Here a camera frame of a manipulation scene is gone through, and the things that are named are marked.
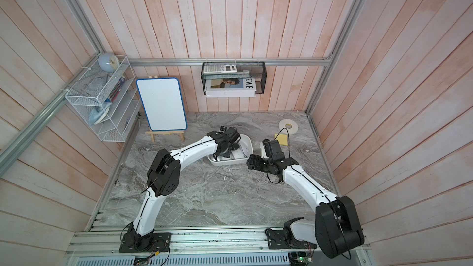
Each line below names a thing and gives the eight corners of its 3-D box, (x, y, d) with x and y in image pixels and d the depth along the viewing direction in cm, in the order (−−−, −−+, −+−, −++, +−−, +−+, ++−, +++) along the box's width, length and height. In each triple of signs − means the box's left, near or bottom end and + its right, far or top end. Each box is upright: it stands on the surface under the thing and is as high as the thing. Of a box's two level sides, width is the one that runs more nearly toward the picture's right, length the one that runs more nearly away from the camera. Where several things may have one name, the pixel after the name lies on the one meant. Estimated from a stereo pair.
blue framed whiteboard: (155, 138, 109) (130, 93, 82) (160, 123, 117) (139, 77, 90) (188, 138, 109) (173, 93, 82) (191, 123, 117) (179, 77, 90)
